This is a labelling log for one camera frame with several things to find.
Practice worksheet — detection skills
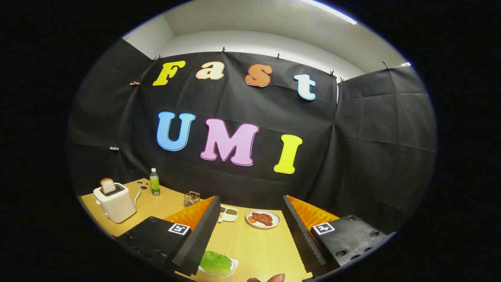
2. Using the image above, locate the white square plate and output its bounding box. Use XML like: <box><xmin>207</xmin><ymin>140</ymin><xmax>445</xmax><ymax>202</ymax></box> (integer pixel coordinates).
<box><xmin>198</xmin><ymin>257</ymin><xmax>239</xmax><ymax>278</ymax></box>

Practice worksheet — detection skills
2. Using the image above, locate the black backdrop cloth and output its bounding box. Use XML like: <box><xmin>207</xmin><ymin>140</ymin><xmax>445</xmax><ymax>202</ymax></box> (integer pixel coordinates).
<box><xmin>67</xmin><ymin>37</ymin><xmax>438</xmax><ymax>235</ymax></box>

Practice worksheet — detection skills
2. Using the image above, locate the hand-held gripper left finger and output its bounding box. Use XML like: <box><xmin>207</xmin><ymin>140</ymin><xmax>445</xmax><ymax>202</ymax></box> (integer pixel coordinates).
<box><xmin>114</xmin><ymin>196</ymin><xmax>222</xmax><ymax>277</ymax></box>

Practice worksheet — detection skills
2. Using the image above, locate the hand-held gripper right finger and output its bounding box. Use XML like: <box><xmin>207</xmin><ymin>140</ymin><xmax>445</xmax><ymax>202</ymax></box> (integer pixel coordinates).
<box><xmin>282</xmin><ymin>195</ymin><xmax>396</xmax><ymax>279</ymax></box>

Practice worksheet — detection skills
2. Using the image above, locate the green label drink bottle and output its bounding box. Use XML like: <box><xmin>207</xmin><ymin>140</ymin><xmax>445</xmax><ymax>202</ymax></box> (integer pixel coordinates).
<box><xmin>150</xmin><ymin>168</ymin><xmax>161</xmax><ymax>196</ymax></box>

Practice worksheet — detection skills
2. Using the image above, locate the green lettuce leaf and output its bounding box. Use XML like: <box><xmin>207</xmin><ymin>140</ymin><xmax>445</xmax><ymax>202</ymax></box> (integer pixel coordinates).
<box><xmin>200</xmin><ymin>251</ymin><xmax>232</xmax><ymax>277</ymax></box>

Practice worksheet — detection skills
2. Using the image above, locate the white divided dish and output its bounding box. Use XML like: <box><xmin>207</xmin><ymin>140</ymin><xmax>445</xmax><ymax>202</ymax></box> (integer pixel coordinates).
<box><xmin>218</xmin><ymin>205</ymin><xmax>239</xmax><ymax>223</ymax></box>

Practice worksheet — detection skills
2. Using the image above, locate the white round plate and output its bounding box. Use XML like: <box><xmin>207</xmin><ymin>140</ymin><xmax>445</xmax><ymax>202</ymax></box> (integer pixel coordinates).
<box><xmin>246</xmin><ymin>210</ymin><xmax>281</xmax><ymax>229</ymax></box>

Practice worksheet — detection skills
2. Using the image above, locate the white toaster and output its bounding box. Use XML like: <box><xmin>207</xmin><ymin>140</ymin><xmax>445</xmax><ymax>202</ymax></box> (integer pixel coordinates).
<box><xmin>93</xmin><ymin>183</ymin><xmax>137</xmax><ymax>224</ymax></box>

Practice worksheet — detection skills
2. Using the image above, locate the red meat slice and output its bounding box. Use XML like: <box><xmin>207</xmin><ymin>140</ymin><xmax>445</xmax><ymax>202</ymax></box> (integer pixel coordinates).
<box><xmin>252</xmin><ymin>212</ymin><xmax>274</xmax><ymax>226</ymax></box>

